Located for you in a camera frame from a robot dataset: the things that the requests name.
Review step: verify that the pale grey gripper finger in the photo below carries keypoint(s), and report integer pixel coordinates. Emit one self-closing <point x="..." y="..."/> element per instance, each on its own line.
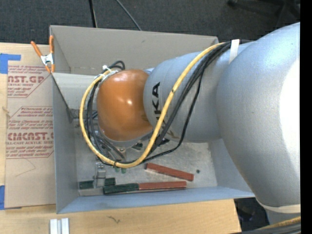
<point x="101" y="177"/>

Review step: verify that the dark green flat block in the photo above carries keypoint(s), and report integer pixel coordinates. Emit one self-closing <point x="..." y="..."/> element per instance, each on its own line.
<point x="85" y="184"/>
<point x="121" y="188"/>

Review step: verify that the grey metal bin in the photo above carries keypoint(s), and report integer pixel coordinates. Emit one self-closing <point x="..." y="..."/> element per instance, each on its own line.
<point x="146" y="201"/>

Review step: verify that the red-brown flat block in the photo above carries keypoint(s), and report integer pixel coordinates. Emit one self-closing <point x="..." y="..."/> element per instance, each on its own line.
<point x="170" y="171"/>
<point x="162" y="185"/>

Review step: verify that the brown cardboard board, red print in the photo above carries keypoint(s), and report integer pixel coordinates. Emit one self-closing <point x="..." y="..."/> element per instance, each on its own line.
<point x="29" y="174"/>

